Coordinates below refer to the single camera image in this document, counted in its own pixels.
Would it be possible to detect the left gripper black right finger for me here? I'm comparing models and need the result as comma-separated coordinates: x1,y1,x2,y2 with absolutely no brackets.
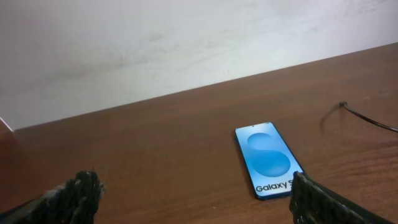
289,172,392,224

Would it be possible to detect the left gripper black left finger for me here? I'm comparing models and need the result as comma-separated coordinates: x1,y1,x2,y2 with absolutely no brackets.
1,170,104,224

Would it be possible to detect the blue Galaxy smartphone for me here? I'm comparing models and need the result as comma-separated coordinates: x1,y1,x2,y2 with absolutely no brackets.
235,122,303,200

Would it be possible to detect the black charger cable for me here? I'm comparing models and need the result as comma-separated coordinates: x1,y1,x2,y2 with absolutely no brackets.
338,101,398,133

